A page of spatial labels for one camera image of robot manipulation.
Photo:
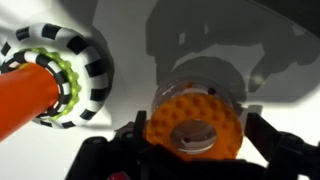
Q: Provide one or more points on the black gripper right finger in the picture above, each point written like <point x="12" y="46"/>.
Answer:
<point x="264" y="137"/>

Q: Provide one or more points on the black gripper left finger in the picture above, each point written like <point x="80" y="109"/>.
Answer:
<point x="140" y="122"/>

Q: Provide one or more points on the orange stake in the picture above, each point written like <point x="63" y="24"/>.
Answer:
<point x="25" y="93"/>

